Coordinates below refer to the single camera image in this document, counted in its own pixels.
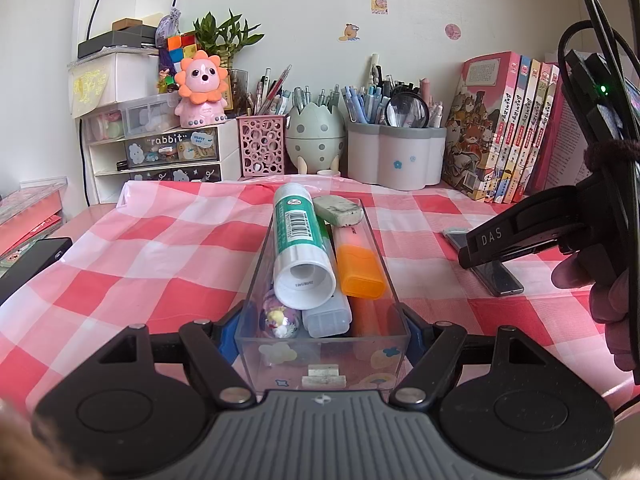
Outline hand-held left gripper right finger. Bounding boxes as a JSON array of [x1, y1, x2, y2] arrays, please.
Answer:
[[390, 304, 544, 407]]

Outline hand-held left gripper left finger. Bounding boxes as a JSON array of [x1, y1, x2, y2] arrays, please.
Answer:
[[97, 301, 257, 407]]

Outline dark grey marker pen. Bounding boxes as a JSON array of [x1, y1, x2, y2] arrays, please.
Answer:
[[444, 227, 525, 297]]

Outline green blue highlighter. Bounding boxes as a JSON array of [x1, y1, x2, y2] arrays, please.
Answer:
[[300, 222, 353, 339]]

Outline clear plastic pencil box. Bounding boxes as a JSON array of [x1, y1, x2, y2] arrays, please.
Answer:
[[235, 195, 412, 393]]

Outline orange pink highlighter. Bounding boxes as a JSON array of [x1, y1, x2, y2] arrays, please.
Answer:
[[327, 225, 388, 298]]

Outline green white glue stick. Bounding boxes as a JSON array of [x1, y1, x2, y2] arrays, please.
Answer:
[[272, 183, 337, 311]]

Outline white eraser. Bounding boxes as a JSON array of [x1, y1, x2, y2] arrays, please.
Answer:
[[312, 196, 363, 227]]

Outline person's right hand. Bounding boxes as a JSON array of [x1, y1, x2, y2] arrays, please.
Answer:
[[551, 250, 640, 386]]

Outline row of paper booklets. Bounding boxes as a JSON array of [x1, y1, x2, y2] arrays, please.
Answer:
[[530, 67, 601, 196]]

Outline pink comic book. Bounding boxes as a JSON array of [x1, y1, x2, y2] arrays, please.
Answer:
[[515, 62, 551, 201], [505, 60, 542, 204], [525, 62, 561, 196], [441, 51, 521, 203], [492, 57, 532, 204]]

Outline pink checked plastic tablecloth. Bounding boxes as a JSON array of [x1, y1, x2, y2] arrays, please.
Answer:
[[0, 177, 640, 411]]

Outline grey cloud-shaped pen holder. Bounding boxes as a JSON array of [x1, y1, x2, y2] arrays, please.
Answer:
[[346, 121, 447, 192]]

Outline black magnifying glass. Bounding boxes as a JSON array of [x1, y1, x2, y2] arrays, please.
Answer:
[[384, 92, 430, 128]]

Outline pink perforated pen basket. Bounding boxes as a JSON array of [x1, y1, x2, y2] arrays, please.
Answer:
[[236, 114, 291, 178]]

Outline bunch of assorted pens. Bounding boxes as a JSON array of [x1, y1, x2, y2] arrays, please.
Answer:
[[342, 52, 446, 128]]

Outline black phone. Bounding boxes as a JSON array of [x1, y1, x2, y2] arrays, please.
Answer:
[[0, 237, 74, 306]]

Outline white drawer organizer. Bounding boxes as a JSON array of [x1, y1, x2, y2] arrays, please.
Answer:
[[82, 120, 241, 206]]

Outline green egg-shaped pen holder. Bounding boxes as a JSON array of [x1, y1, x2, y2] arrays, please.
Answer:
[[285, 101, 347, 176]]

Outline stack of pink wrapped books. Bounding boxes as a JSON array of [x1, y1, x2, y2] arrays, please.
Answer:
[[0, 182, 68, 266]]

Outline clear plastic storage box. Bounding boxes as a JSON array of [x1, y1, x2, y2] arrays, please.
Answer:
[[80, 92, 183, 143]]

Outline bunch of blue grey pens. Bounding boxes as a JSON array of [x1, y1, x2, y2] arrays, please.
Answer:
[[290, 85, 346, 111]]

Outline pink orange lion figurine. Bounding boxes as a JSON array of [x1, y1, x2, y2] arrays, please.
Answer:
[[173, 51, 230, 129]]

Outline bunch of red white pens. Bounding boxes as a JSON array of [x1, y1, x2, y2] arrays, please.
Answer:
[[252, 65, 294, 116]]

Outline white storage box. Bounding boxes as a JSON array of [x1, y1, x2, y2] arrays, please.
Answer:
[[70, 52, 161, 118]]

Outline colourful puzzle cube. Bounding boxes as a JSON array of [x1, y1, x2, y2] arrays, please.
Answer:
[[160, 34, 198, 92]]

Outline green bamboo plant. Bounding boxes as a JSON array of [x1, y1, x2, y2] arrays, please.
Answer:
[[192, 9, 265, 68]]

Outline dark grey flat box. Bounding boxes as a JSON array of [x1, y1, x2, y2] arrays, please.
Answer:
[[77, 30, 158, 59]]

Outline hanging purple sachet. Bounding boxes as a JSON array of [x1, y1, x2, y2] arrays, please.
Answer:
[[155, 0, 193, 49]]

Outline dark fuzzy hair tie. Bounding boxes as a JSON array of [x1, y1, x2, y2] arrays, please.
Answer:
[[584, 140, 640, 173]]

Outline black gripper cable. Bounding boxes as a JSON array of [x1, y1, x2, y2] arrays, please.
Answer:
[[556, 0, 640, 111]]

